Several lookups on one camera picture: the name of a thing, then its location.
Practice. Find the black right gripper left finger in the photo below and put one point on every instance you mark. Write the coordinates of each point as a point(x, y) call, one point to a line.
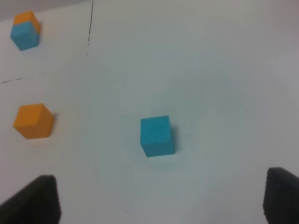
point(36, 203)

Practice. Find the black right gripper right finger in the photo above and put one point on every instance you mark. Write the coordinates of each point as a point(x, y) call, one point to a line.
point(281, 197)

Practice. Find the blue template block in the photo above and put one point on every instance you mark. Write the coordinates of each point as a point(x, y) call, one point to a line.
point(24, 36)

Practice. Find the orange template block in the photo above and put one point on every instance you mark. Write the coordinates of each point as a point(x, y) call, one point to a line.
point(28, 16)

